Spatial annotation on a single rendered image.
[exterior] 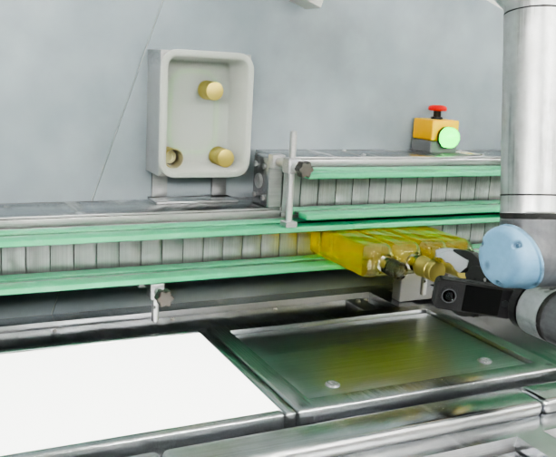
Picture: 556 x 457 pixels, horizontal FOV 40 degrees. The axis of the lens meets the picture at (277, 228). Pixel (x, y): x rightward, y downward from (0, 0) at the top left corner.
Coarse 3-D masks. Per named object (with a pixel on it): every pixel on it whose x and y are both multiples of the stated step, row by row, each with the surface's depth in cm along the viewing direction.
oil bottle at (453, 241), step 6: (414, 228) 146; (420, 228) 146; (426, 228) 146; (432, 228) 146; (426, 234) 142; (432, 234) 141; (438, 234) 142; (444, 234) 142; (450, 234) 142; (444, 240) 137; (450, 240) 137; (456, 240) 137; (462, 240) 137; (450, 246) 136; (456, 246) 135; (462, 246) 136; (468, 246) 136
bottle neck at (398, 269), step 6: (384, 258) 127; (390, 258) 126; (378, 264) 127; (384, 264) 126; (390, 264) 124; (396, 264) 123; (402, 264) 124; (384, 270) 126; (390, 270) 124; (396, 270) 126; (402, 270) 125; (390, 276) 125; (396, 276) 124; (402, 276) 124
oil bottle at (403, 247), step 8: (360, 232) 140; (368, 232) 139; (376, 232) 139; (384, 232) 140; (384, 240) 134; (392, 240) 133; (400, 240) 133; (408, 240) 134; (392, 248) 131; (400, 248) 130; (408, 248) 130; (416, 248) 131; (400, 256) 130; (408, 256) 130; (408, 272) 131
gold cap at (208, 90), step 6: (204, 84) 139; (210, 84) 137; (216, 84) 138; (198, 90) 141; (204, 90) 138; (210, 90) 138; (216, 90) 138; (222, 90) 139; (204, 96) 139; (210, 96) 138; (216, 96) 138
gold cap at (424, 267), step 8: (424, 256) 128; (416, 264) 127; (424, 264) 125; (432, 264) 124; (440, 264) 125; (416, 272) 127; (424, 272) 125; (432, 272) 124; (440, 272) 125; (432, 280) 125
